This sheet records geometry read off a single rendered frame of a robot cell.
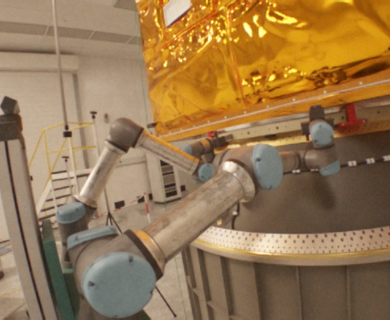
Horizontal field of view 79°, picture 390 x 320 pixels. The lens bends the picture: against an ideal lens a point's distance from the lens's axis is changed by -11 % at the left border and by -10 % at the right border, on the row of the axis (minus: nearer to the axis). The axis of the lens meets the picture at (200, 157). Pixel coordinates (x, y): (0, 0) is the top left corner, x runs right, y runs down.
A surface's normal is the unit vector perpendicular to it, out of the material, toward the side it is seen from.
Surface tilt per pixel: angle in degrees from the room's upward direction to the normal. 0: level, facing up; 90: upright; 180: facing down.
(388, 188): 62
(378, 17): 88
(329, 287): 90
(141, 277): 93
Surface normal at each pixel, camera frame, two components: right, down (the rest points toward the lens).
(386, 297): -0.18, 0.06
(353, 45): -0.77, 0.15
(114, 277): 0.47, 0.01
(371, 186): -0.22, -0.41
